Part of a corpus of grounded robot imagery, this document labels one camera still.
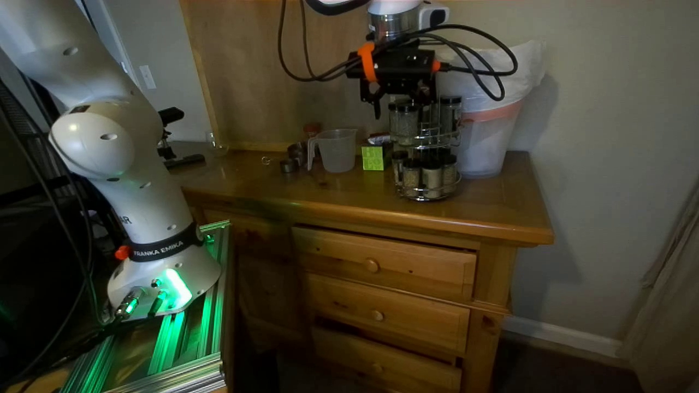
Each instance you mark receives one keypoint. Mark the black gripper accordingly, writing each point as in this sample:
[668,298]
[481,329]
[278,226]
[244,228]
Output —
[402,84]

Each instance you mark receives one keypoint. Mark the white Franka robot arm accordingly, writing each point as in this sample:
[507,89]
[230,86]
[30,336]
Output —
[109,144]

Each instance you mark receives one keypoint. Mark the small green block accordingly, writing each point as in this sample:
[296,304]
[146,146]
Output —
[371,158]

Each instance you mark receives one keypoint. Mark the trash can white bag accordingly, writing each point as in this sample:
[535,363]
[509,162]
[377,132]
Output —
[503,132]

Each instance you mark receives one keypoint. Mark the wooden dresser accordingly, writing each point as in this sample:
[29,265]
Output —
[364,204]

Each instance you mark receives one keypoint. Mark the large metal measuring cup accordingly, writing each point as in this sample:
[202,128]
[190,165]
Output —
[296,151]

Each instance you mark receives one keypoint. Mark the medium metal measuring cup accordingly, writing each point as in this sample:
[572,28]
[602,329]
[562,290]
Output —
[289,162]

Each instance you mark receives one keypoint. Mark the small metal measuring cup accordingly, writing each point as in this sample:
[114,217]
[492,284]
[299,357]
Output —
[285,169]

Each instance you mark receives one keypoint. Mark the wooden dresser drawer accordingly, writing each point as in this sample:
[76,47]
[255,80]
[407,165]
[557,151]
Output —
[407,368]
[407,262]
[407,315]

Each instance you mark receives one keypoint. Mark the wooden back panel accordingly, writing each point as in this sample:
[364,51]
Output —
[240,110]

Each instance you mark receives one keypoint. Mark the round wooden drawer knob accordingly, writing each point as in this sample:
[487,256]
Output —
[377,315]
[371,265]
[379,368]

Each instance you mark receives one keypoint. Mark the white baseboard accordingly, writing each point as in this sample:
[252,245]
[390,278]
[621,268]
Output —
[560,338]

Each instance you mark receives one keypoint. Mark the beige curtain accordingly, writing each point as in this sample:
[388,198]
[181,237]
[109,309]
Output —
[667,312]

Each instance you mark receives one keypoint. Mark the black wrist mount orange connectors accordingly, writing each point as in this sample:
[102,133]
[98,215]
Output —
[401,60]

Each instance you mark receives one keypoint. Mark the black camera stand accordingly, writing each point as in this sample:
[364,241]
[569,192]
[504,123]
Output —
[175,155]

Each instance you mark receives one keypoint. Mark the white light switch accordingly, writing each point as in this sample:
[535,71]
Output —
[146,77]

